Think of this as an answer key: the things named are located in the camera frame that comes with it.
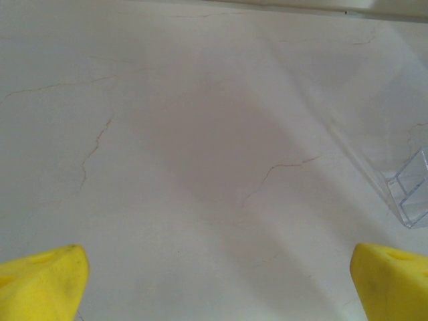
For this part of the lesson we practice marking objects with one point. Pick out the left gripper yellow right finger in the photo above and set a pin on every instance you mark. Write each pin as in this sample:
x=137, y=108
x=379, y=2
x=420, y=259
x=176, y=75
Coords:
x=394, y=287

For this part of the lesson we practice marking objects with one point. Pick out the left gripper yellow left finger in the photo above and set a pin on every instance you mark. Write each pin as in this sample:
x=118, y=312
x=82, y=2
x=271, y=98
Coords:
x=36, y=287

